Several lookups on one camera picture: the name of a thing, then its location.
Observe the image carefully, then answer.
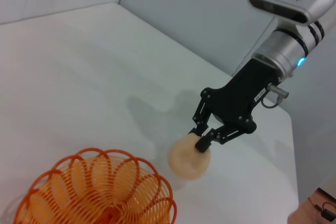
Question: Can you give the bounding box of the beige steamed bun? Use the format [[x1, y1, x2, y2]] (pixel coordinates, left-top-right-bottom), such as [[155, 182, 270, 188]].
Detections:
[[167, 134, 212, 180]]

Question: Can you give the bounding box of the black power adapter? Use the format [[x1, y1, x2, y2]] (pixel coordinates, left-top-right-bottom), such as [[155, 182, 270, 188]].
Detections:
[[321, 202, 336, 221]]

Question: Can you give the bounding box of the orange plastic wire basket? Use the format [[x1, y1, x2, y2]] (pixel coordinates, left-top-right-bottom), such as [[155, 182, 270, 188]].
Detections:
[[15, 147, 178, 224]]

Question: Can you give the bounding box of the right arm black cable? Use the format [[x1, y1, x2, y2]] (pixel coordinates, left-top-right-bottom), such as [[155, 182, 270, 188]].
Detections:
[[262, 94, 284, 109]]

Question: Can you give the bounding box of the thin black floor cable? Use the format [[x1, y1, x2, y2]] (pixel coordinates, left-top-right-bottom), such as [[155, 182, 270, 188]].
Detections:
[[307, 196, 324, 212]]

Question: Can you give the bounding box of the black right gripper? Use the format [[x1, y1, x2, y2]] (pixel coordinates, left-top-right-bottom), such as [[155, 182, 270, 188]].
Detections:
[[188, 58, 280, 153]]

